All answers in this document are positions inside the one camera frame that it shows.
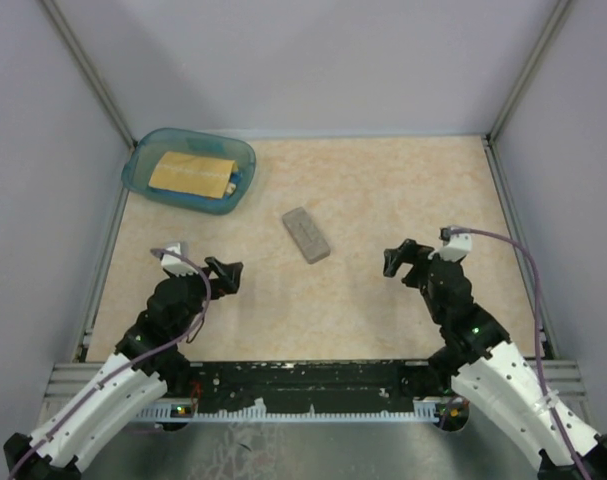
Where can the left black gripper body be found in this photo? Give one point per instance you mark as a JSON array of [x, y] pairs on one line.
[[197, 291]]

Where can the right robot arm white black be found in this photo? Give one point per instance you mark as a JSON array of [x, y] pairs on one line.
[[481, 364]]

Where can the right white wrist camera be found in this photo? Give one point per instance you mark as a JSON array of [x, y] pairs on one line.
[[456, 244]]

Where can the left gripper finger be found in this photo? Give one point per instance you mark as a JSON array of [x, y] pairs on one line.
[[228, 285], [224, 271]]

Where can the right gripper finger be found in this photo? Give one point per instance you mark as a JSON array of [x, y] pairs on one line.
[[408, 250], [393, 260]]

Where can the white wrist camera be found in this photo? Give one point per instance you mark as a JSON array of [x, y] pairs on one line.
[[173, 258], [456, 244]]

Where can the grey glasses case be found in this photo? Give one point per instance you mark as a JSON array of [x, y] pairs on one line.
[[306, 235]]

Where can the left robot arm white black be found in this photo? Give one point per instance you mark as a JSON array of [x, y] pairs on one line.
[[145, 365]]

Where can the teal plastic bin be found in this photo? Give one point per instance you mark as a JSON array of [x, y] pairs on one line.
[[136, 173]]

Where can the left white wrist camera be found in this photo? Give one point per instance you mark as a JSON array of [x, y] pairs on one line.
[[173, 258]]

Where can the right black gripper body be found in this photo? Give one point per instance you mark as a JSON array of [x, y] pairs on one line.
[[431, 304]]

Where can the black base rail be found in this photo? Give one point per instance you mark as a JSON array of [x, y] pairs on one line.
[[319, 387]]

